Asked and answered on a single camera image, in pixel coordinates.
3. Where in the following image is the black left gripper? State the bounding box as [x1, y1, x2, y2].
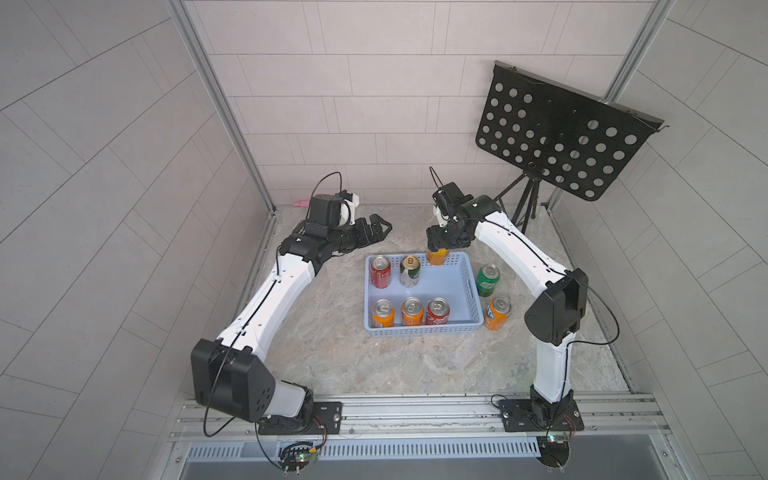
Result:
[323, 214, 391, 253]

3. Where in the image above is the orange yellow soda can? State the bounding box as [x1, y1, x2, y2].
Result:
[426, 248, 450, 266]

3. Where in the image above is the green Sprite can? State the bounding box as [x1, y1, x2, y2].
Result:
[475, 264, 501, 297]

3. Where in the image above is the orange Fanta can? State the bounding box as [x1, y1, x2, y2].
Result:
[484, 296, 511, 331]

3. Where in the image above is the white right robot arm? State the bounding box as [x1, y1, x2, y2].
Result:
[426, 183, 596, 442]

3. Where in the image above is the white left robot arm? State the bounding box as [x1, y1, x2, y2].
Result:
[191, 214, 392, 432]

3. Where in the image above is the light blue plastic basket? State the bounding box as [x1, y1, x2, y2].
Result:
[363, 251, 484, 337]

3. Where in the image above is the red cola can back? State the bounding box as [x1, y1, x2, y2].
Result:
[369, 255, 392, 289]

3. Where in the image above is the red cola can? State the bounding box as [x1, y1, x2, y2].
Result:
[369, 255, 392, 289]
[425, 297, 450, 325]

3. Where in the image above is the white green beer can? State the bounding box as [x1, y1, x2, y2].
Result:
[399, 255, 421, 288]

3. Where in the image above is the orange can front left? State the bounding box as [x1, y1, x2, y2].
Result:
[372, 299, 395, 328]

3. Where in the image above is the red cola can front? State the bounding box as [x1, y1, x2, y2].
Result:
[425, 297, 450, 325]

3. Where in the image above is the orange can front middle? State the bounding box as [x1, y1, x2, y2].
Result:
[401, 297, 424, 327]

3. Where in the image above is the black perforated music stand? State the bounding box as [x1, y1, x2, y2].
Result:
[475, 61, 664, 229]

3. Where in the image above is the left circuit board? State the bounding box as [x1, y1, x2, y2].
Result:
[277, 441, 321, 475]

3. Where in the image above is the circuit board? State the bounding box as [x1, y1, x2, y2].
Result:
[277, 441, 321, 475]
[536, 435, 571, 472]

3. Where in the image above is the right circuit board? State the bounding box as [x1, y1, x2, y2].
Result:
[536, 435, 571, 472]

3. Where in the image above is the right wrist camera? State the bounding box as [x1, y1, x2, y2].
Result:
[432, 182, 473, 227]

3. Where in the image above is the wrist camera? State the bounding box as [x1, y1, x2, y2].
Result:
[307, 190, 360, 227]
[432, 182, 473, 227]

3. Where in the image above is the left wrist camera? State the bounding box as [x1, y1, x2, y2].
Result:
[307, 190, 360, 227]

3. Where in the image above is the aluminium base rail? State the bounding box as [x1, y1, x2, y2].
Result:
[155, 393, 681, 478]

